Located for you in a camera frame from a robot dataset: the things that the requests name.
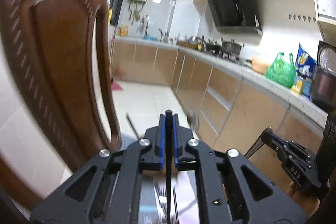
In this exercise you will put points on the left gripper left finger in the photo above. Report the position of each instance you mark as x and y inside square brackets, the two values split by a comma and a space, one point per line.
[107, 188]

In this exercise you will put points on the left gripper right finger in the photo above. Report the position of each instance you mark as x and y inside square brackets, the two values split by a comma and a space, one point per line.
[230, 189]

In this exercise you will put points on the black chopstick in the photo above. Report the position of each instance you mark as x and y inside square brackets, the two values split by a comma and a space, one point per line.
[168, 151]

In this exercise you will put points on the brown lower kitchen cabinets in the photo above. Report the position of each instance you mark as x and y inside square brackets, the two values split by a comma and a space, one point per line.
[233, 103]

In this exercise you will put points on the person's right hand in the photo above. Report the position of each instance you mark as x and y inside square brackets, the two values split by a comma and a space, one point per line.
[308, 204]

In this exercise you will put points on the dark rice cooker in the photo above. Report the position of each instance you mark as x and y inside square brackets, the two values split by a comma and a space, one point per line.
[322, 91]

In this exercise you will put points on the green plastic bag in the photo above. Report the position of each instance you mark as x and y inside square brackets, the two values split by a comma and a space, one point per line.
[281, 71]

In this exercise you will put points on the blue snack bag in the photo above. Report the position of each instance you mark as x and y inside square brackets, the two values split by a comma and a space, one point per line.
[305, 64]

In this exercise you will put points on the grey cooking pot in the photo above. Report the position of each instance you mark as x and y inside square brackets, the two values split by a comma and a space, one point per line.
[231, 48]

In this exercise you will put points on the yellow box on counter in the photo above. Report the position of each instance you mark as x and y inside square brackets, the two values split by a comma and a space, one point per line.
[124, 30]

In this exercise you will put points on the metal sink faucet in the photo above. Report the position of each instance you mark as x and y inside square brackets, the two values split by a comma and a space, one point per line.
[164, 35]

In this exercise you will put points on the black range hood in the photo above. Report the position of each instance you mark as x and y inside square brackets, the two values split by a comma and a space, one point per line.
[236, 16]

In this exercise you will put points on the brown carved wooden chair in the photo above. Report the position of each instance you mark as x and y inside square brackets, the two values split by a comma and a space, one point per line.
[57, 51]

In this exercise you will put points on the wall hook rail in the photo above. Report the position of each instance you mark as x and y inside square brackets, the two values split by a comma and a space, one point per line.
[302, 18]

